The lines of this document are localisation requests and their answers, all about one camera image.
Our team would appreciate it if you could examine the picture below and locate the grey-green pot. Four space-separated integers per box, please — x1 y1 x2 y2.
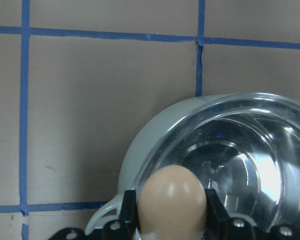
85 93 300 234

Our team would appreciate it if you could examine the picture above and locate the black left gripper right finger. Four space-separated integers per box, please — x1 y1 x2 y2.
205 189 229 240

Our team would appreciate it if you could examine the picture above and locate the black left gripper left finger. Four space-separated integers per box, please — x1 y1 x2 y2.
118 190 140 240

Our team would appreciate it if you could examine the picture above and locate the beige egg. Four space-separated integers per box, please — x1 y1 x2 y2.
137 165 207 240

